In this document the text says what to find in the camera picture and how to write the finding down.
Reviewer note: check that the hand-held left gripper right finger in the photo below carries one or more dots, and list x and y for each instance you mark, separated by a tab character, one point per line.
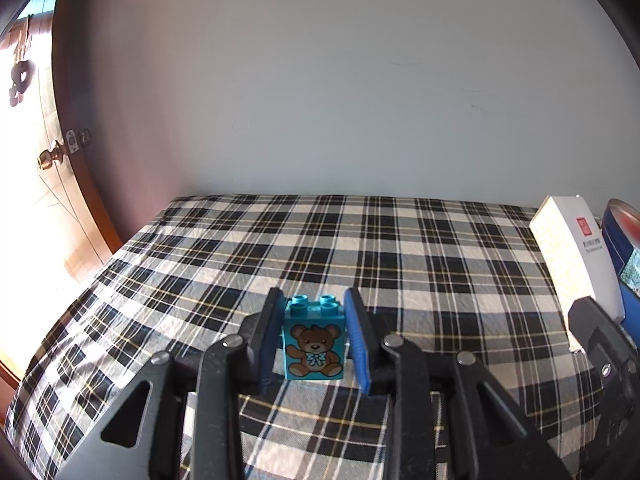
357	345

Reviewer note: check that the wooden door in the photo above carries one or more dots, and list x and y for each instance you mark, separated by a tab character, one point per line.
65	220

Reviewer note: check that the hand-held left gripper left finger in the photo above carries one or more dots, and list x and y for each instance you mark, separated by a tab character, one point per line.
267	350

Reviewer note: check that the silver glitter object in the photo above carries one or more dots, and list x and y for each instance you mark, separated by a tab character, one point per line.
631	270

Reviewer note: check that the metal door latch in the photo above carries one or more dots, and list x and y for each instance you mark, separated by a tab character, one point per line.
78	140

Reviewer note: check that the dark hanging door ornament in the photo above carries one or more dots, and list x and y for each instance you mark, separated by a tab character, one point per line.
21	77

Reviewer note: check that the blue teddy bear toy brick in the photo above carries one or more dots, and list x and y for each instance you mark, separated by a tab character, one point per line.
312	350

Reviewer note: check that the dark plaid bedsheet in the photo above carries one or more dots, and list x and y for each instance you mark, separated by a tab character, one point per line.
350	245

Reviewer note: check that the white box with cream side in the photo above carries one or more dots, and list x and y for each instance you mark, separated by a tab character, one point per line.
570	255

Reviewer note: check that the round metal tin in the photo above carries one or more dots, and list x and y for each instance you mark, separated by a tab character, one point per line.
612	240

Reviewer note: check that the brass door knob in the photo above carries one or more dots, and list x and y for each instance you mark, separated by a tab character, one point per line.
50	157

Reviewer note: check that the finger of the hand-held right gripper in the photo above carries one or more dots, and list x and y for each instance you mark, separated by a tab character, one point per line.
610	360

